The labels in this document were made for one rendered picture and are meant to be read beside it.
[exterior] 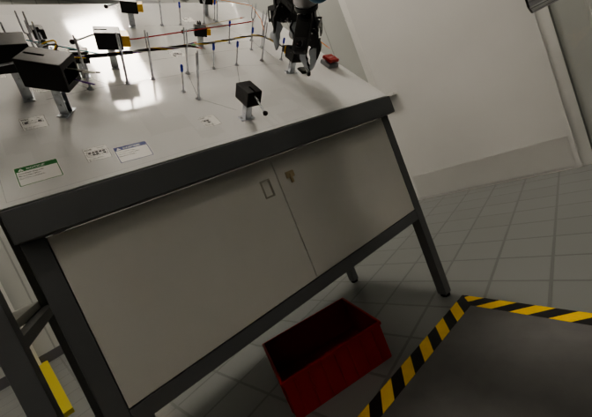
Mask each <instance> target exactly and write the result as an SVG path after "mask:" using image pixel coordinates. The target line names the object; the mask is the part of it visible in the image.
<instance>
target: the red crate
mask: <svg viewBox="0 0 592 417"><path fill-rule="evenodd" d="M380 325H381V321H380V320H378V319H376V318H375V317H373V316H371V315H369V314H368V313H366V312H365V311H364V310H363V309H360V308H359V307H357V306H356V305H354V304H352V303H351V302H349V301H347V300H346V299H345V298H341V299H339V300H337V301H336V302H333V303H331V304H330V305H329V306H327V307H326V308H324V309H321V310H320V311H318V312H316V313H314V314H313V315H312V316H310V317H308V318H306V319H304V320H303V321H301V322H299V323H298V324H295V325H294V326H293V327H291V328H289V329H287V330H286V331H283V332H282V333H280V334H278V335H277V336H276V337H274V338H272V339H270V340H268V341H266V342H265V343H263V349H264V351H265V353H266V354H267V356H268V359H269V361H270V365H271V366H272V368H273V371H274V373H275V375H276V378H277V380H278V382H279V384H280V386H281V388H282V391H283V393H284V394H285V397H286V400H287V402H288V404H289V406H290V408H291V410H292V413H294V414H295V416H296V417H305V416H307V415H308V414H309V413H311V412H313V411H314V410H315V409H316V408H318V407H319V406H321V405H322V404H324V403H325V402H327V401H328V400H330V399H331V398H333V397H334V396H336V395H337V394H338V393H339V392H341V391H342V390H344V389H345V388H347V387H348V386H350V385H351V384H353V383H355V382H356V381H357V380H359V379H360V378H361V377H362V376H364V375H366V374H367V373H368V372H370V371H371V370H373V369H375V368H376V367H378V366H379V365H380V364H382V363H383V362H384V361H386V360H387V359H389V358H390V357H391V356H392V355H391V352H390V351H389V347H388V344H387V342H386V340H385V338H384V335H383V333H382V330H381V327H380Z"/></svg>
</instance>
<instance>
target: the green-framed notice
mask: <svg viewBox="0 0 592 417"><path fill-rule="evenodd" d="M13 172H14V175H15V176H16V179H17V182H18V186H19V187H20V188H21V187H24V186H27V185H30V184H34V183H37V182H42V181H46V180H49V179H52V178H56V177H58V176H62V175H64V173H63V170H62V168H61V166H60V164H59V162H58V160H57V158H55V159H52V160H45V161H42V162H39V163H35V164H32V165H28V166H24V167H21V168H14V169H13Z"/></svg>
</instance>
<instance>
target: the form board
mask: <svg viewBox="0 0 592 417"><path fill-rule="evenodd" d="M245 4H248V3H246V2H244V3H239V4H237V3H218V22H220V23H216V22H215V21H213V19H214V3H212V5H210V4H208V6H209V17H205V24H206V26H207V27H213V26H223V25H229V21H226V20H230V19H233V20H231V24H236V23H242V22H248V21H252V19H253V18H255V19H254V24H253V28H254V33H253V34H260V35H262V33H263V26H262V21H261V20H263V14H262V13H261V12H260V11H258V10H254V9H255V8H254V9H253V12H252V18H251V11H252V6H249V5H245ZM106 5H109V4H106ZM114 5H120V4H114ZM114 5H111V6H108V8H107V9H106V8H104V4H1V5H0V22H2V24H3V26H4V30H5V32H6V33H9V32H23V31H22V29H21V27H20V24H19V22H18V19H17V17H16V15H15V12H14V11H16V13H17V14H18V18H19V20H20V23H21V25H22V26H23V29H24V31H25V32H26V33H28V30H27V28H26V24H25V22H24V20H25V18H24V16H23V13H22V11H23V12H24V13H25V15H26V19H27V22H28V24H29V25H31V24H32V23H31V21H33V24H34V25H41V26H42V27H43V29H44V31H45V34H46V35H47V39H46V41H50V40H55V41H56V44H57V45H58V46H63V45H72V44H70V39H72V40H73V37H72V35H74V36H75V37H76V39H79V38H82V37H85V36H87V35H89V34H93V26H118V27H119V30H125V31H128V34H129V38H130V39H131V38H140V37H144V30H145V33H146V32H148V36H153V35H158V34H168V35H161V36H155V37H149V42H150V48H157V47H168V46H177V45H183V44H184V40H183V34H182V33H178V34H170V33H176V32H180V31H181V30H183V27H184V30H186V29H190V28H192V27H193V24H196V22H197V21H198V22H199V20H200V21H201V25H202V24H203V22H204V15H203V12H204V5H203V4H200V3H181V18H192V19H193V20H194V21H195V22H184V21H183V20H182V19H181V23H182V26H179V24H180V13H179V6H178V3H163V4H160V6H161V14H162V21H163V24H164V26H160V24H161V20H160V12H159V4H143V9H144V12H138V14H134V18H135V23H136V25H137V28H130V23H129V18H128V13H122V10H117V9H116V8H115V7H114ZM255 11H256V12H257V14H258V15H259V17H260V18H261V19H260V18H259V17H258V15H257V14H256V13H255ZM241 17H245V18H243V19H239V18H241ZM221 21H225V22H221ZM211 23H216V24H211ZM207 24H211V25H207ZM250 39H251V37H247V38H240V39H236V40H232V41H230V42H231V44H228V41H222V42H217V43H214V44H215V50H214V67H215V68H216V70H213V69H212V66H213V50H212V44H207V45H204V48H205V49H204V48H188V63H189V72H190V75H187V74H185V72H186V71H187V65H186V56H180V57H172V56H171V55H169V54H168V53H167V51H175V50H180V51H181V52H182V53H184V54H185V55H186V52H185V48H176V49H169V50H156V51H151V60H152V70H153V76H154V77H155V78H156V80H150V77H151V76H152V74H151V67H150V62H149V56H148V52H142V53H136V54H129V55H123V60H124V63H125V68H126V72H127V76H128V81H129V82H130V83H131V85H125V84H124V83H125V82H126V78H125V74H124V70H123V66H122V59H121V56H116V57H117V61H118V62H119V66H120V70H111V65H110V59H109V56H108V57H97V58H90V61H91V63H87V67H88V70H90V71H100V73H91V75H92V77H93V79H94V80H89V81H90V83H94V84H95V85H91V86H92V87H93V88H94V90H93V91H88V90H87V88H88V84H86V83H82V82H78V83H77V85H76V86H75V87H74V88H73V89H72V90H71V91H70V92H69V93H66V95H67V97H68V100H69V102H70V106H71V107H72V108H76V109H75V110H74V112H73V113H72V114H71V115H70V117H69V118H61V117H57V116H58V115H59V114H60V112H59V110H58V107H57V105H56V102H55V100H54V98H53V95H52V93H51V91H48V92H42V93H34V94H33V96H34V98H35V100H36V101H30V102H23V99H22V96H21V93H20V91H19V89H18V87H17V85H16V83H15V81H14V79H13V77H12V75H11V74H6V76H7V78H0V212H4V211H7V210H10V209H13V208H16V207H19V206H22V205H27V204H31V203H33V202H36V201H40V200H42V199H45V198H49V197H53V196H57V195H60V194H63V193H66V192H69V191H72V190H77V189H81V188H84V187H86V186H90V185H93V184H95V183H99V182H104V181H107V180H110V179H113V178H116V177H119V176H122V175H127V174H130V173H134V172H137V171H139V170H143V169H146V168H151V167H154V166H157V165H160V164H163V163H166V162H169V161H172V160H178V159H180V158H184V157H187V156H190V155H193V154H196V153H201V152H204V151H207V150H210V149H213V148H216V147H220V146H222V145H228V144H231V143H233V142H237V141H240V140H242V139H246V138H251V137H254V136H257V135H260V134H263V133H266V132H269V131H273V130H278V129H281V128H284V127H287V126H290V125H293V124H296V123H301V122H305V121H307V120H310V119H314V118H316V117H319V116H323V115H327V114H331V113H334V112H337V111H340V110H343V109H346V108H351V107H354V106H358V105H360V104H363V103H367V102H369V101H375V100H378V99H381V98H384V97H387V95H386V94H385V93H383V92H381V91H380V90H378V89H376V88H375V87H373V86H371V85H370V84H368V83H367V82H366V81H365V80H363V79H362V78H360V77H358V76H357V75H355V74H354V73H352V72H351V71H349V70H347V69H346V68H345V67H344V66H342V65H341V64H339V65H338V67H336V68H331V69H329V68H327V67H326V66H324V65H323V64H321V63H320V61H321V59H323V58H322V56H323V55H324V54H323V53H322V52H320V55H319V56H318V59H317V61H316V64H315V66H314V68H313V69H312V70H311V75H310V76H308V75H307V74H302V73H301V72H300V71H298V70H297V68H299V67H304V66H303V64H302V63H296V67H295V70H296V71H297V72H298V73H293V74H287V73H286V72H285V71H287V70H288V65H289V59H287V58H286V57H285V56H283V55H285V54H284V52H283V55H282V59H283V61H280V60H279V59H280V58H281V53H282V47H281V46H279V47H278V49H277V50H275V47H274V42H272V41H270V40H268V39H265V43H264V51H263V49H262V48H259V47H260V46H261V42H262V37H260V36H256V37H255V36H253V42H252V49H253V50H249V49H250V48H251V41H250ZM236 41H238V42H239V47H238V61H237V64H238V65H239V66H235V64H236V50H237V47H236ZM197 50H198V62H199V91H200V97H201V98H202V99H201V100H200V101H198V100H196V97H197V78H196V51H197ZM262 52H263V60H264V62H261V61H260V59H262ZM181 64H182V65H183V82H184V90H185V91H186V93H182V92H181V90H182V81H181V67H180V65H181ZM249 80H250V81H251V82H252V83H253V84H255V85H256V86H257V87H258V88H259V89H261V90H262V98H261V105H262V107H263V109H264V110H266V111H267V112H268V114H267V115H266V116H265V115H263V110H262V109H261V107H260V106H259V105H258V106H254V107H252V115H253V116H254V117H255V118H253V119H250V120H247V121H243V122H242V121H241V120H240V119H239V118H238V116H241V115H242V103H241V102H240V101H239V100H238V99H237V98H236V97H235V91H236V83H239V82H243V81H249ZM37 115H44V116H45V118H46V120H47V122H48V125H49V126H46V127H41V128H37V129H32V130H24V131H23V130H22V128H21V125H20V123H19V119H23V118H27V117H33V116H37ZM207 115H215V116H216V117H217V118H218V119H219V121H220V122H222V123H221V124H218V125H214V126H211V127H208V128H206V127H205V126H204V125H203V124H202V123H201V122H200V121H199V120H198V119H197V118H199V117H203V116H207ZM144 140H145V141H146V143H147V144H148V146H149V147H150V148H151V149H152V151H153V153H154V155H152V156H148V157H144V158H141V159H138V160H132V161H128V162H125V163H122V164H121V163H120V161H119V160H118V159H117V157H116V155H115V153H114V151H113V149H112V148H115V147H118V146H122V145H129V144H133V143H136V142H140V141H144ZM104 144H106V145H107V147H108V149H109V151H110V152H111V153H112V155H113V157H109V158H105V159H102V160H96V161H93V162H89V163H88V162H87V160H86V158H85V156H84V154H83V152H82V150H83V149H86V148H90V147H94V146H98V145H104ZM55 158H57V160H58V162H59V164H60V166H61V168H62V170H63V173H64V175H62V176H58V177H56V178H52V179H49V180H46V181H42V182H37V183H34V184H30V185H27V186H24V187H21V188H20V187H19V185H18V182H17V179H16V176H15V175H14V172H13V169H14V168H21V167H24V166H28V165H32V164H35V163H39V162H42V161H45V160H52V159H55Z"/></svg>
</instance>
